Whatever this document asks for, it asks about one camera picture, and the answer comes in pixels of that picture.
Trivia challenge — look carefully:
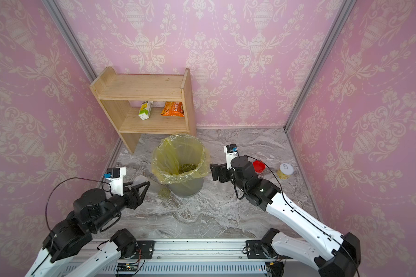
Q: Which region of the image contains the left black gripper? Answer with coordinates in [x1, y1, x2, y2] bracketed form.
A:
[90, 179, 152, 233]

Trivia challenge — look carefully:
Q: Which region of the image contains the white lid glass jar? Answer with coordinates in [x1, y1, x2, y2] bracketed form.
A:
[133, 175, 171, 200]

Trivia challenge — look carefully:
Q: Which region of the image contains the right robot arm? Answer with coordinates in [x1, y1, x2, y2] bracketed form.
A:
[210, 155, 362, 277]

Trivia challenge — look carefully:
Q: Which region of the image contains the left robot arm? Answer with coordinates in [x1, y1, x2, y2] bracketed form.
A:
[26, 181, 154, 277]

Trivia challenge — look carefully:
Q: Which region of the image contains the green mung beans pile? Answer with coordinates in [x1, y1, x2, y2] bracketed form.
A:
[179, 163, 198, 174]

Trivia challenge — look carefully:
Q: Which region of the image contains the white lid yellow jar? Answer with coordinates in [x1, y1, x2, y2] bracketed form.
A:
[277, 163, 294, 180]

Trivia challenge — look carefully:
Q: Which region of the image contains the yellow plastic bin liner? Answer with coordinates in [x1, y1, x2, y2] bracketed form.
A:
[151, 134, 211, 185]

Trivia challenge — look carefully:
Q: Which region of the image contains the green white juice carton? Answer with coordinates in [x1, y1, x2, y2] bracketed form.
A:
[138, 101, 154, 120]

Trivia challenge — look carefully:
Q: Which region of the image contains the orange snack bag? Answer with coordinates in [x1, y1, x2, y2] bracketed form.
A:
[161, 102, 184, 117]

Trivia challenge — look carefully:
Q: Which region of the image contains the wooden two-tier shelf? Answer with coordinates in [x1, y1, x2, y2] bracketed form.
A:
[90, 66, 196, 153]

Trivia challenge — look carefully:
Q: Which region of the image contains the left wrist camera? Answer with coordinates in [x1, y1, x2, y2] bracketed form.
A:
[104, 167, 127, 196]

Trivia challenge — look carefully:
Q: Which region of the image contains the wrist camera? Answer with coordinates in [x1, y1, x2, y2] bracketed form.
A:
[104, 167, 127, 196]
[224, 144, 239, 170]

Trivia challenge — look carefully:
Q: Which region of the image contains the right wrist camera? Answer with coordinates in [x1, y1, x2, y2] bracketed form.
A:
[224, 144, 239, 170]

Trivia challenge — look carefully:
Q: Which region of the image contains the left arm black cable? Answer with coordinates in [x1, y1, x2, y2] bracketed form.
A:
[44, 177, 122, 233]

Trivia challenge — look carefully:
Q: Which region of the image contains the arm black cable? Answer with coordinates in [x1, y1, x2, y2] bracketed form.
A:
[233, 155, 361, 277]
[44, 177, 122, 233]

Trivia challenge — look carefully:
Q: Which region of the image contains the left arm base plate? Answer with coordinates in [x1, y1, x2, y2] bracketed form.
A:
[122, 240, 156, 260]

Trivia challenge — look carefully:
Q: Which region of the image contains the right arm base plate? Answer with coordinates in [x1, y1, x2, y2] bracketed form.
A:
[245, 240, 295, 260]

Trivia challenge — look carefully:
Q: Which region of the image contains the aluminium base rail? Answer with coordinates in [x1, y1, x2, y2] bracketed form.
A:
[60, 238, 349, 277]

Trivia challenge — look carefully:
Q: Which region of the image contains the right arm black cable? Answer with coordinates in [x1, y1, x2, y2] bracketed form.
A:
[233, 155, 361, 277]

